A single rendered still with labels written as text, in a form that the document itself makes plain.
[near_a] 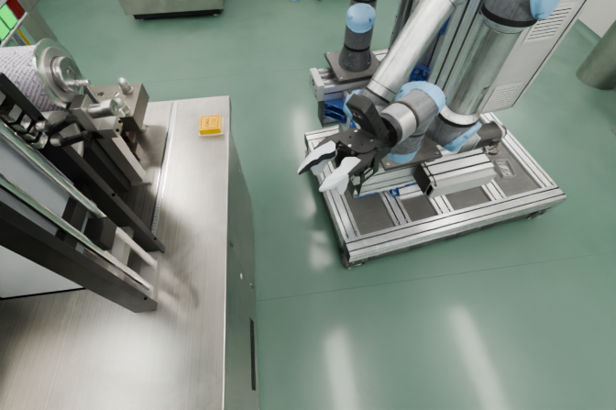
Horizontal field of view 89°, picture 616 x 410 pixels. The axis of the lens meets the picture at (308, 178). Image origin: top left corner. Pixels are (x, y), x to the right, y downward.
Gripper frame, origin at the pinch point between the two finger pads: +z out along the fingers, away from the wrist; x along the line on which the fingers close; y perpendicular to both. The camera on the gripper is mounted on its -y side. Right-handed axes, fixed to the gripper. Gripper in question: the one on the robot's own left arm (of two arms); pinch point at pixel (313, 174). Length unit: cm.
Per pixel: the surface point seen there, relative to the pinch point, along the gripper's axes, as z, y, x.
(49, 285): 53, 25, 36
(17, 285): 57, 22, 39
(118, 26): -37, 77, 347
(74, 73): 22, -8, 55
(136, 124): 16, 15, 65
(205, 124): -2, 23, 60
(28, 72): 29, -13, 52
